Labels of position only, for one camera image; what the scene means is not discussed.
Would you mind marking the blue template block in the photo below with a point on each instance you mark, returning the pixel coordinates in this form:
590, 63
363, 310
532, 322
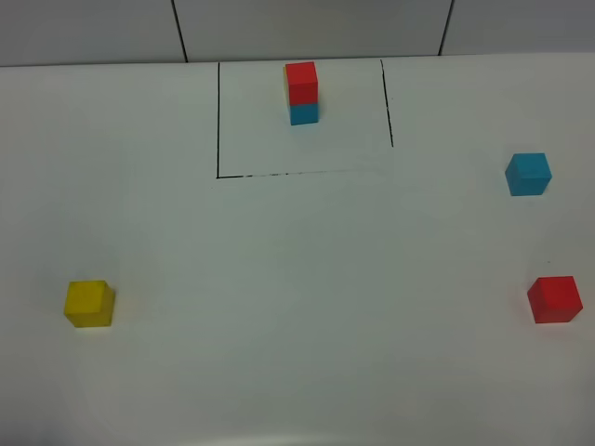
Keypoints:
304, 114

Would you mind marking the red template block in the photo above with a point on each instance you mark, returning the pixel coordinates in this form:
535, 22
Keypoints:
302, 83

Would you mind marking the yellow template block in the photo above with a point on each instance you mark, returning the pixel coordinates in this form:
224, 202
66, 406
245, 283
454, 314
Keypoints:
286, 91

